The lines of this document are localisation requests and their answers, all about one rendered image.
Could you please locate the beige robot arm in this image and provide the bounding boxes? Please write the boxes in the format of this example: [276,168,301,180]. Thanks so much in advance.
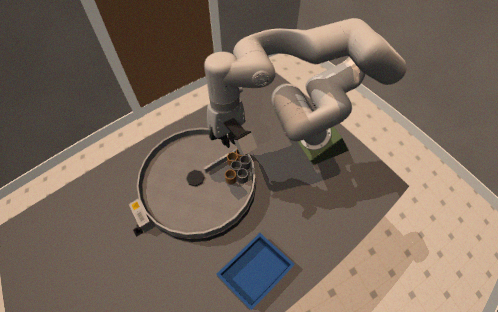
[204,18,407,150]

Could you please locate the blue crate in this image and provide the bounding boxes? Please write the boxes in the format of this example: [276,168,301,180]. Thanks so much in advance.
[217,235,292,310]

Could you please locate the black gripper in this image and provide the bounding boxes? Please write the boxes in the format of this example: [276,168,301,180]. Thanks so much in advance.
[207,98,245,148]

